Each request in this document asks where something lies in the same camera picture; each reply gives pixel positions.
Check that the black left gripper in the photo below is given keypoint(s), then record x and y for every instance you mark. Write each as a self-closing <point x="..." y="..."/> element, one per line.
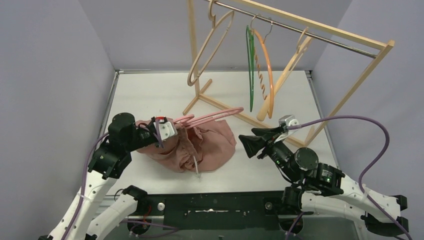
<point x="152" y="135"/>

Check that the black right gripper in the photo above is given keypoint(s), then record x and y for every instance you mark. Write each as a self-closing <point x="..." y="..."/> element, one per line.
<point x="252" y="143"/>

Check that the pink plastic hanger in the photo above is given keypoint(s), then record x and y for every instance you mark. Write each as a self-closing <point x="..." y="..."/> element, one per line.
<point x="190" y="121"/>

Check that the pink shorts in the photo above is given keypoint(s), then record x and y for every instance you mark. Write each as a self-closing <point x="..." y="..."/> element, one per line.
<point x="212" y="143"/>

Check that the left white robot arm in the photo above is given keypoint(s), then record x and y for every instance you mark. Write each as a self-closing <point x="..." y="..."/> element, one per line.
<point x="105" y="163"/>

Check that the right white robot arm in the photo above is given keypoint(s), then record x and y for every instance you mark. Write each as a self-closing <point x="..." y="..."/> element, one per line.
<point x="317" y="187"/>

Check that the green plastic hanger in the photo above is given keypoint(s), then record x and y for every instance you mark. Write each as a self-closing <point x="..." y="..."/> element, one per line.
<point x="250" y="59"/>

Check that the beige wooden hanger right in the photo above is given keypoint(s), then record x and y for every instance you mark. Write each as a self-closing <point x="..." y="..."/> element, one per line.
<point x="302" y="46"/>

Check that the orange plastic hanger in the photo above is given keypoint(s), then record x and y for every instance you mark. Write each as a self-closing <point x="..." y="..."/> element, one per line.
<point x="268" y="66"/>

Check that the wooden clothes rack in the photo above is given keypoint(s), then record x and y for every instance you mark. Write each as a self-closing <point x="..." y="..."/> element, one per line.
<point x="218" y="12"/>

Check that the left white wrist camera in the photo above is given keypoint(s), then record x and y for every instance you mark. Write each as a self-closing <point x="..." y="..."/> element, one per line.
<point x="165" y="127"/>

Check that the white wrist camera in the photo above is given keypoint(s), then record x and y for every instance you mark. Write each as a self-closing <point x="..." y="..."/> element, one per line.
<point x="165" y="127"/>
<point x="288" y="125"/>

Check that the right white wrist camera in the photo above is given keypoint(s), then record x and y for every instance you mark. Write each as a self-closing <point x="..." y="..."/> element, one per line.
<point x="288" y="125"/>

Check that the white shorts drawstring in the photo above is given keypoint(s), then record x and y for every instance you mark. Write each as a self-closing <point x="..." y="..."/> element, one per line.
<point x="196" y="167"/>

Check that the black metal base frame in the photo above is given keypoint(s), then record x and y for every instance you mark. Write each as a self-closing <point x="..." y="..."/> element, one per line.
<point x="219" y="211"/>

